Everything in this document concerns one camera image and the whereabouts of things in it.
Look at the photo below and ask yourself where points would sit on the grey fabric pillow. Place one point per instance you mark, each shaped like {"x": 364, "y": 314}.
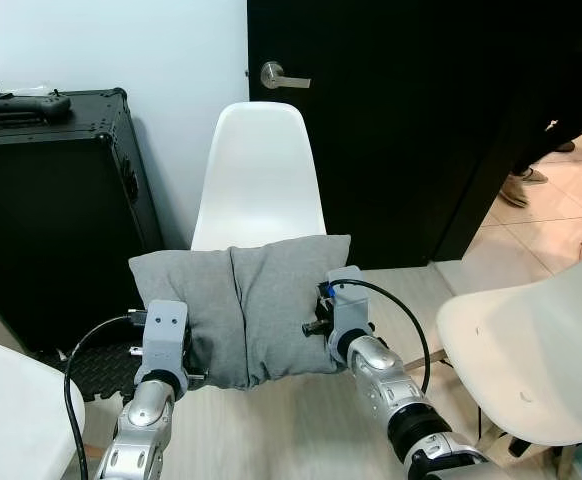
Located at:
{"x": 261, "y": 310}

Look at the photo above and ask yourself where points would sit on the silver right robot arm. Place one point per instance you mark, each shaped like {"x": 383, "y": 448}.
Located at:
{"x": 376, "y": 365}

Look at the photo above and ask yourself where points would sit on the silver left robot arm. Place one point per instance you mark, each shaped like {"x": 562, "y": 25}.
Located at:
{"x": 141, "y": 420}

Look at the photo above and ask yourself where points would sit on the white plastic shell chair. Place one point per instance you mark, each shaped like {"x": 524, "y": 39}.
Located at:
{"x": 256, "y": 175}
{"x": 16, "y": 420}
{"x": 531, "y": 350}

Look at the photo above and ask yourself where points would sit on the black studded floor mat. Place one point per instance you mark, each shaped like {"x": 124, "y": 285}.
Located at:
{"x": 101, "y": 372}

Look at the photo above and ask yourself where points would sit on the black flight case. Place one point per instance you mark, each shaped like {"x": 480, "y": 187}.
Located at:
{"x": 51, "y": 220}

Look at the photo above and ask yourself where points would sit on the black door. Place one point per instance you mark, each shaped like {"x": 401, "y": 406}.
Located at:
{"x": 401, "y": 130}

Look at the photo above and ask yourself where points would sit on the tan shoe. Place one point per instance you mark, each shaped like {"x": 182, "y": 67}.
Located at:
{"x": 516, "y": 190}
{"x": 565, "y": 146}

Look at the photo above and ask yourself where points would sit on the person in black trousers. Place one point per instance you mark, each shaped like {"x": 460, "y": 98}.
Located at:
{"x": 571, "y": 90}

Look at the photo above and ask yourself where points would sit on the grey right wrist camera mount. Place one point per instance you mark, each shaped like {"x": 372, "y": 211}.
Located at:
{"x": 351, "y": 305}

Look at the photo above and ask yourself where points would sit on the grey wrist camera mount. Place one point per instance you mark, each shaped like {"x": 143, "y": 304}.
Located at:
{"x": 165, "y": 338}
{"x": 351, "y": 305}

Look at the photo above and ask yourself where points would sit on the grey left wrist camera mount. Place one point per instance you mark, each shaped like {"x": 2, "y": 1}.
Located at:
{"x": 165, "y": 338}

